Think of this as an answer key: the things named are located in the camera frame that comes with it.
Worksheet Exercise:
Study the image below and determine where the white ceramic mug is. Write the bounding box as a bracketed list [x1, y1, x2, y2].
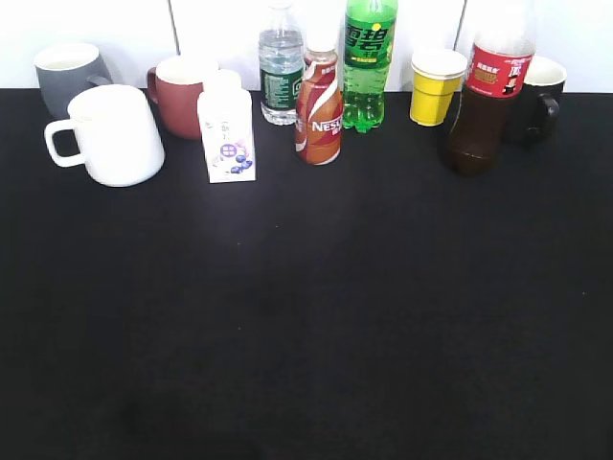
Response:
[44, 84, 165, 187]

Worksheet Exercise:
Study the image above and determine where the grey ceramic mug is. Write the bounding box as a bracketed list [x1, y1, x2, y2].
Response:
[34, 42, 113, 119]

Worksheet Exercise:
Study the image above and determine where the red label cola bottle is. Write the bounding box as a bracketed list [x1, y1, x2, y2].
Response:
[445, 1, 536, 175]

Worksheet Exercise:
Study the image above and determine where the brown Nescafe coffee bottle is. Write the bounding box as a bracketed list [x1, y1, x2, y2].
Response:
[295, 29, 344, 166]

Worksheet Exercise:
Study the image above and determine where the green Sprite bottle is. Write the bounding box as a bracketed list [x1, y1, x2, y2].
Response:
[343, 0, 398, 133]

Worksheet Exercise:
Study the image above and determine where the yellow paper cup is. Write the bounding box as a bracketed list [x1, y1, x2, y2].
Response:
[409, 48, 467, 127]

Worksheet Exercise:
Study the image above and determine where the black ceramic mug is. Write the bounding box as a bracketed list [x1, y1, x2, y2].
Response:
[502, 56, 567, 146]

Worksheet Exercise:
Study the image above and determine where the clear water bottle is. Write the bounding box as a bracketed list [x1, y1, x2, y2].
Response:
[259, 1, 304, 126]

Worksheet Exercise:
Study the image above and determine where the white blueberry yogurt bottle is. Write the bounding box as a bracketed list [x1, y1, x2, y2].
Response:
[196, 69, 256, 184]

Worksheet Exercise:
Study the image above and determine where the red ceramic mug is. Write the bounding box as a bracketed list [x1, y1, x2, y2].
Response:
[147, 56, 218, 140]

